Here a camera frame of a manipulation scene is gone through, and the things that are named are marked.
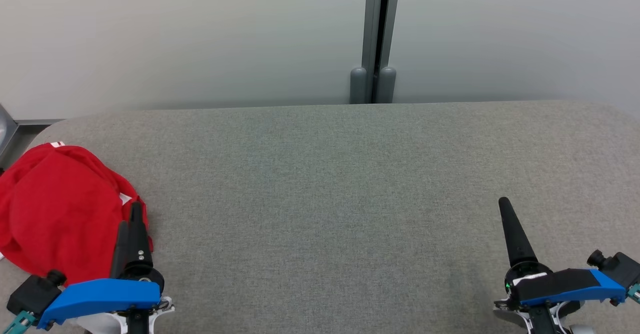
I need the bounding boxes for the grey cylindrical post foot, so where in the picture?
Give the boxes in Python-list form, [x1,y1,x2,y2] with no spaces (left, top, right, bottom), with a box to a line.
[376,65,397,104]
[350,66,368,105]

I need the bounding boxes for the left teal-plug camera cable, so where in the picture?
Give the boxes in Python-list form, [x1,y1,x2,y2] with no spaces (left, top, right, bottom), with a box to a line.
[0,310,37,334]

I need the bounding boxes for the red basketball jersey shirt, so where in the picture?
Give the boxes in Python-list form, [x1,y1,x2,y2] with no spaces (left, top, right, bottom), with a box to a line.
[0,142,151,287]

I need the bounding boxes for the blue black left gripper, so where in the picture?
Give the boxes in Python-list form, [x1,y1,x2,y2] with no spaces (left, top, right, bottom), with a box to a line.
[37,202,165,330]

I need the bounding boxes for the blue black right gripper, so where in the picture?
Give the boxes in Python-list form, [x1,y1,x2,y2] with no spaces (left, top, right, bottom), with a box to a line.
[498,197,626,309]

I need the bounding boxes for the grey partition post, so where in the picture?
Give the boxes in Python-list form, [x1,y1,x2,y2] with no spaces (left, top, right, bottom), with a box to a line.
[361,0,402,104]

